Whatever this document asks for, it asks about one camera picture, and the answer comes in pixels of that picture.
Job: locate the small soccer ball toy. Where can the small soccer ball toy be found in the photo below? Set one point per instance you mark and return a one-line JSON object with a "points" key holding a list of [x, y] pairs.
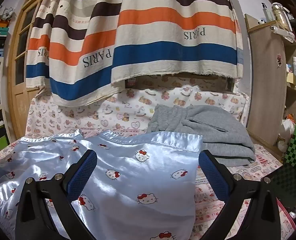
{"points": [[261, 21]]}

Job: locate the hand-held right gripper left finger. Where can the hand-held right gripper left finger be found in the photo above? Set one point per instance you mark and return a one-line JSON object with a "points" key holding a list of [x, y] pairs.
{"points": [[83, 173]]}

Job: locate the green checkered box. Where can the green checkered box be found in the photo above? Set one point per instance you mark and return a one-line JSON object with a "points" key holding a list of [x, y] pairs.
{"points": [[295, 160]]}

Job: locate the green storage bin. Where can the green storage bin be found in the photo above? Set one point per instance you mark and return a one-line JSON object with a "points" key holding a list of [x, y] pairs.
{"points": [[1, 142]]}

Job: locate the small cartoon sticker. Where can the small cartoon sticker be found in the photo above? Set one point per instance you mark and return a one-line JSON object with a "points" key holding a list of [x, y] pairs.
{"points": [[279, 60]]}

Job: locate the striped hanging curtain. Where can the striped hanging curtain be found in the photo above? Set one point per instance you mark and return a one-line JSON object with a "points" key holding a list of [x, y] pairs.
{"points": [[163, 42]]}

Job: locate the white roller tool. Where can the white roller tool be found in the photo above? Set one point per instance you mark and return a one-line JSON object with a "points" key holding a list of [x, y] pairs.
{"points": [[283, 33]]}

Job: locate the blue satin cat print pants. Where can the blue satin cat print pants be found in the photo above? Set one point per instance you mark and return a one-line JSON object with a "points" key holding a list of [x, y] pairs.
{"points": [[138, 177]]}

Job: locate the wooden glass-paned door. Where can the wooden glass-paned door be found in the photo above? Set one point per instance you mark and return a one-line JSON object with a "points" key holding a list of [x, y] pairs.
{"points": [[20, 100]]}

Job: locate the folded grey sweater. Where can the folded grey sweater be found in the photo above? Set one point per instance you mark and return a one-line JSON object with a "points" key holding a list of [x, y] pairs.
{"points": [[213, 130]]}

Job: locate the pink print bed sheet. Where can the pink print bed sheet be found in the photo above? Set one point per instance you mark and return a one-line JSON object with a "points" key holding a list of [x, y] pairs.
{"points": [[265, 160]]}

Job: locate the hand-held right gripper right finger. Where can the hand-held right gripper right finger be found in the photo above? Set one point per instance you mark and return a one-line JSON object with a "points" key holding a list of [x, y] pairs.
{"points": [[213, 175]]}

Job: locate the white plastic bag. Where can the white plastic bag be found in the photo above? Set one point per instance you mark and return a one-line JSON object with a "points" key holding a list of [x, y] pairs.
{"points": [[286, 132]]}

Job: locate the bear print white sheet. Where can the bear print white sheet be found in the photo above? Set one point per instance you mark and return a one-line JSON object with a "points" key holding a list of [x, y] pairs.
{"points": [[118, 115]]}

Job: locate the wooden cabinet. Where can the wooden cabinet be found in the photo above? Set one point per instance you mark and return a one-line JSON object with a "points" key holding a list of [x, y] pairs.
{"points": [[265, 80]]}

